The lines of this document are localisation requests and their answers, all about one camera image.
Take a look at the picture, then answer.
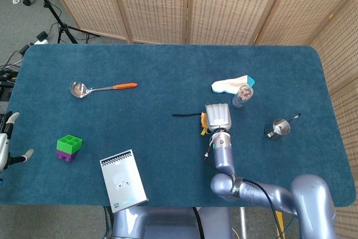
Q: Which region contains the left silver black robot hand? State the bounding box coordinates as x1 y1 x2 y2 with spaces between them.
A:
0 112 35 171

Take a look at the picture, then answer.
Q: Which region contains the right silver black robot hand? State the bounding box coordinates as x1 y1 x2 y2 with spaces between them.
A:
201 103 233 133

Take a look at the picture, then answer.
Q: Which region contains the yellow tape measure with strap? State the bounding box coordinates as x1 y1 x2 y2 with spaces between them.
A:
172 112 210 137

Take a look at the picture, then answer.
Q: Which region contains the clear plastic candy jar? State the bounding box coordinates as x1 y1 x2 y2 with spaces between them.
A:
231 83 254 109

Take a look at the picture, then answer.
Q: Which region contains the white sock with blue toe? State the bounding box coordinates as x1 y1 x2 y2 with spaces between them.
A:
211 74 257 95

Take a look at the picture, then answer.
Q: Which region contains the small steel pitcher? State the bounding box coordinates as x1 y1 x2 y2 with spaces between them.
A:
264 113 302 140

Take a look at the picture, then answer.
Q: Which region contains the green and purple plastic block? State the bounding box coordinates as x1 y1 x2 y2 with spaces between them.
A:
55 134 84 163

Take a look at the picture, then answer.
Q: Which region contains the blue table mat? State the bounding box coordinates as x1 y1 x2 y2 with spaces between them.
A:
0 43 356 208

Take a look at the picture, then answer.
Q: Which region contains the metal table leg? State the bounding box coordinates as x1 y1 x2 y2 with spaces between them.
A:
239 207 248 239

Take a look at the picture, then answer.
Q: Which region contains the white power strip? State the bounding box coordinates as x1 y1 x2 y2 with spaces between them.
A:
33 31 50 45

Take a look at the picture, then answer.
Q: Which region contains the silver earbuds retail box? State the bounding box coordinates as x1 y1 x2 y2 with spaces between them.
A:
100 149 149 214

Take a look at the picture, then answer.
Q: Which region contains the blue-grey robot torso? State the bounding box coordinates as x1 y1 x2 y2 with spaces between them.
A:
111 206 233 239

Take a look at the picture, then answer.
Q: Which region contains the black tripod stand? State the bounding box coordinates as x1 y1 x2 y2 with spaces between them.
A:
23 0 100 44

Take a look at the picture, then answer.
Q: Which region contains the wicker folding screen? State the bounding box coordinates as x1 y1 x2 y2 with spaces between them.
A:
41 0 358 239

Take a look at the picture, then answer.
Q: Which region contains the floor cable bundle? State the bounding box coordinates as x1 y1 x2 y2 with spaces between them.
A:
0 44 31 102

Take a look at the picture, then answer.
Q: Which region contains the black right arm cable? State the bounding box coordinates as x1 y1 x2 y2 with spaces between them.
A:
204 143 286 239

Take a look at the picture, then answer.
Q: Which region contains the steel ladle with orange handle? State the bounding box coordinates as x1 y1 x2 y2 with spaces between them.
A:
69 81 138 99

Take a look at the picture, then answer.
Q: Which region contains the black torso cable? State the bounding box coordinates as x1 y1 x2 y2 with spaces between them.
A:
192 207 204 239

